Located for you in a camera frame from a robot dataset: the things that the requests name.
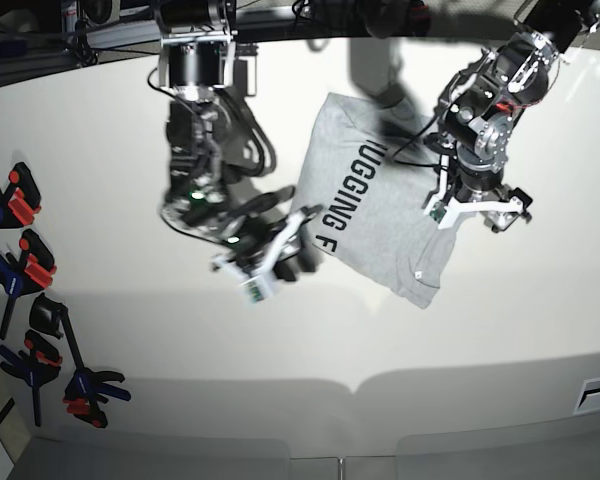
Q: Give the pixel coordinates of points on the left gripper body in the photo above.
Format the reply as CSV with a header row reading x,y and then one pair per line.
x,y
476,181

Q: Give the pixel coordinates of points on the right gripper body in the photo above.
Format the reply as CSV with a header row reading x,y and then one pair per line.
x,y
254,245

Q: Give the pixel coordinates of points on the grey T-shirt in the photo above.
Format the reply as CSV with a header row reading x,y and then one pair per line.
x,y
372,181

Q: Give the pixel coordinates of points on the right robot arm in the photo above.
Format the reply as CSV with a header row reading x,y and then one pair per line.
x,y
215,143

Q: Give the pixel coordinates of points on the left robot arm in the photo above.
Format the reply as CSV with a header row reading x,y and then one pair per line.
x,y
479,109

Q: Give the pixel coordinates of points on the black red clamp at back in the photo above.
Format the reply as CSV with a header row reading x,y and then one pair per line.
x,y
419,18

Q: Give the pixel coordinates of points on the blue orange bar clamp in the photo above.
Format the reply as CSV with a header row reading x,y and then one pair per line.
x,y
32,272
20,202

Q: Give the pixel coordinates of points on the long black bar clamp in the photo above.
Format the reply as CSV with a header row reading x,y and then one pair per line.
x,y
87,390

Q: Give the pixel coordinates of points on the top blue orange bar clamp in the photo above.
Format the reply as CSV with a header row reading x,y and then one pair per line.
x,y
20,202

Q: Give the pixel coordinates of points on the lower left blue bar clamp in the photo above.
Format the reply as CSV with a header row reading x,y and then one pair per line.
x,y
38,366

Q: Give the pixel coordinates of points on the blue storage bin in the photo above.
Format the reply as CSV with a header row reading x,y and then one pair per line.
x,y
10,49

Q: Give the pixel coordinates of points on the aluminium frame rail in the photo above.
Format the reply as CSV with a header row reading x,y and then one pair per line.
x,y
129,41

